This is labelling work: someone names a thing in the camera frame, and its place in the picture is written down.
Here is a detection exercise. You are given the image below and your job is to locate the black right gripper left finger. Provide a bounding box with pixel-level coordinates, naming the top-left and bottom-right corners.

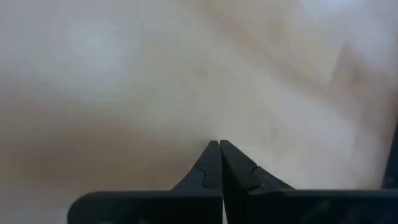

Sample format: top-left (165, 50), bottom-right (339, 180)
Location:
top-left (171, 140), bottom-right (224, 224)

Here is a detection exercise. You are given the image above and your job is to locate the black aluminium table frame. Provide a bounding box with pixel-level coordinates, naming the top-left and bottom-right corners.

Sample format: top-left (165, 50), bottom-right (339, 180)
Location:
top-left (381, 123), bottom-right (398, 190)

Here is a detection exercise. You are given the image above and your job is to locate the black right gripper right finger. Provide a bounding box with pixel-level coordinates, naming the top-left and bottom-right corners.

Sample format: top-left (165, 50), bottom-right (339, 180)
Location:
top-left (219, 139), bottom-right (295, 224)

